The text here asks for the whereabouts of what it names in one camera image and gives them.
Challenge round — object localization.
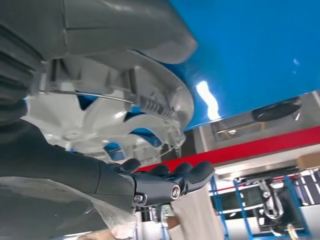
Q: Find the blue metal frame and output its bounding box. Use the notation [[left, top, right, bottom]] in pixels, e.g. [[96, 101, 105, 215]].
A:
[[209, 174, 312, 240]]

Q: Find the brown cardboard box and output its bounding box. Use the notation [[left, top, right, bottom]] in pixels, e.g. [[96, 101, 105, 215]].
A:
[[297, 152, 320, 172]]

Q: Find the red barrier belt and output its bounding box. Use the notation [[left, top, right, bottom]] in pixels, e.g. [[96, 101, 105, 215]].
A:
[[136, 125, 320, 174]]

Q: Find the blue metal shelf rack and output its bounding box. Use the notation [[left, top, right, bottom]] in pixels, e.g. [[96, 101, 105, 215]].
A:
[[159, 0, 320, 132]]

